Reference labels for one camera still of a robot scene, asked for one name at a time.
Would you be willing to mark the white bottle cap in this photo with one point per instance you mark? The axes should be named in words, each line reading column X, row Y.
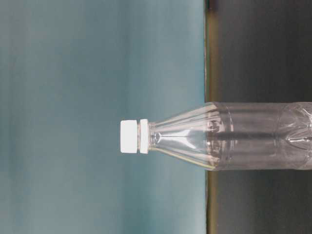
column 128, row 136

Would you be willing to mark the clear plastic bottle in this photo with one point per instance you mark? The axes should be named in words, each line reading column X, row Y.
column 235, row 136

